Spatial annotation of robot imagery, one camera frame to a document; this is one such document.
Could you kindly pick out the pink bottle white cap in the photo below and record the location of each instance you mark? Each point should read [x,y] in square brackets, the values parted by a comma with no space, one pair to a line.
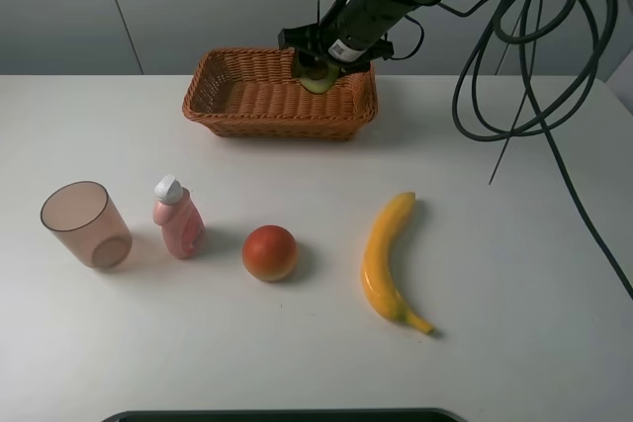
[179,219]

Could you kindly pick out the woven wicker basket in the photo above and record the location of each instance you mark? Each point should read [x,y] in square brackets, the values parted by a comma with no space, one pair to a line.
[249,92]

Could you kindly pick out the red orange tomato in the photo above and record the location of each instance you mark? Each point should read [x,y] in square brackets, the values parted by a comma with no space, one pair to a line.
[270,253]

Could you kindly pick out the yellow banana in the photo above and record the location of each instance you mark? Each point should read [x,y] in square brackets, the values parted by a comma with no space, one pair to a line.
[376,278]

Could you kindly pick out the brown translucent plastic cup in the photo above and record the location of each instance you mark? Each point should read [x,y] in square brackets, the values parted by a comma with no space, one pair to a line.
[84,218]

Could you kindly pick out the black tray edge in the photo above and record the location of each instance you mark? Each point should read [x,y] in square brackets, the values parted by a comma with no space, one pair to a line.
[290,415]

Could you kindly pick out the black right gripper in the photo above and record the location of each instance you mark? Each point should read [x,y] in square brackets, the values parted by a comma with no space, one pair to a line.
[350,35]

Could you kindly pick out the halved avocado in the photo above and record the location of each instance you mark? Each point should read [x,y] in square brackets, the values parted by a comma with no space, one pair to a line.
[319,80]

